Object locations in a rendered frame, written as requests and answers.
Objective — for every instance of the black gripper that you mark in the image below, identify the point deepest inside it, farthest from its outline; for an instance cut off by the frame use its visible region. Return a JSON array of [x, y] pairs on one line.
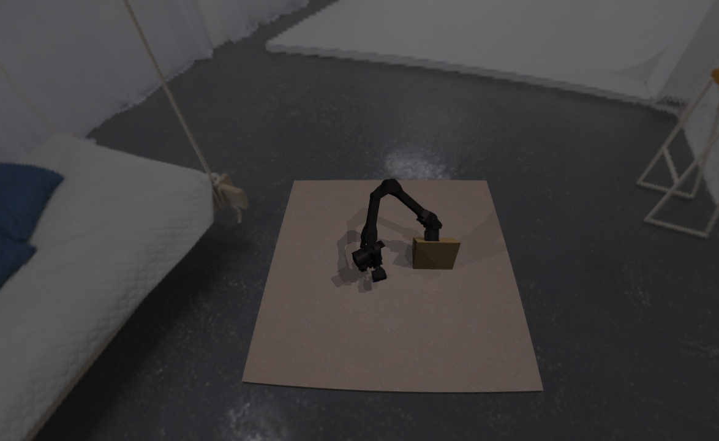
[[379, 273]]

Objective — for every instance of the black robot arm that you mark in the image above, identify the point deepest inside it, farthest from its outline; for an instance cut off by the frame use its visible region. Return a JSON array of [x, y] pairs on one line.
[[372, 250]]

